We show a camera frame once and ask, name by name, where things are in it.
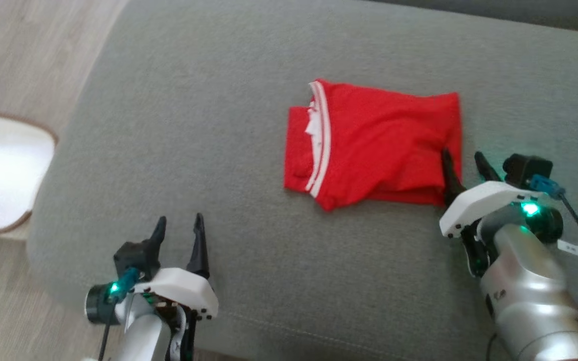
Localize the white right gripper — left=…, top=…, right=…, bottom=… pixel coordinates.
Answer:
left=439, top=148, right=545, bottom=239

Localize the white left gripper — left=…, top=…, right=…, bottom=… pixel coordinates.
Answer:
left=133, top=213, right=219, bottom=321

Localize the red jersey with white stripes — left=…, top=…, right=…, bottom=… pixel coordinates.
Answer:
left=283, top=78, right=463, bottom=212

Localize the grey fabric sofa ottoman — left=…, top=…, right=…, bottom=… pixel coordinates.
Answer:
left=26, top=0, right=578, bottom=361

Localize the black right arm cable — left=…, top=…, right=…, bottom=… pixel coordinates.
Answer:
left=530, top=174, right=578, bottom=306

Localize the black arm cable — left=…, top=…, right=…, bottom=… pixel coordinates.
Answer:
left=530, top=174, right=578, bottom=306
left=97, top=296, right=119, bottom=361

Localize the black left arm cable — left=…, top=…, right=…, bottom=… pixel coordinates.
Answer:
left=97, top=296, right=119, bottom=361

